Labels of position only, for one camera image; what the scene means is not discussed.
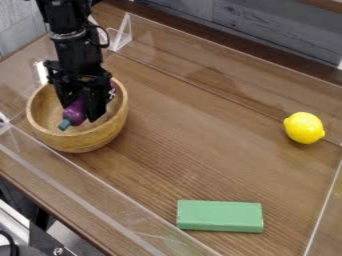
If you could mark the clear acrylic back wall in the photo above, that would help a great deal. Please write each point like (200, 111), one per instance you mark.
(266, 86)

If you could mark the brown wooden bowl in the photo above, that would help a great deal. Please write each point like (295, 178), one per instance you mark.
(88, 136)

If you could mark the purple toy eggplant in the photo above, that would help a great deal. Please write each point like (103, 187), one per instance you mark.
(75, 114)

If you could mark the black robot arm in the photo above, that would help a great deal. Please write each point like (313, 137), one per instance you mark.
(67, 17)

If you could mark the clear acrylic front wall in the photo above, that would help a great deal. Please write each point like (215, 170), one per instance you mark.
(116, 224)

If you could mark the clear acrylic corner bracket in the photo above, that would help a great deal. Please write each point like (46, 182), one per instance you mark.
(114, 39)

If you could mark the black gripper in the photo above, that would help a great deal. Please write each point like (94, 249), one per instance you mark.
(76, 71)

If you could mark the green rectangular block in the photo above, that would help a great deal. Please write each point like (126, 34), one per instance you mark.
(219, 216)

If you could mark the yellow toy lemon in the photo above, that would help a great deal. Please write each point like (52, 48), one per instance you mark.
(303, 128)

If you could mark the clear acrylic wall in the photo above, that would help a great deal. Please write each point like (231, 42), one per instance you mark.
(266, 86)
(116, 224)

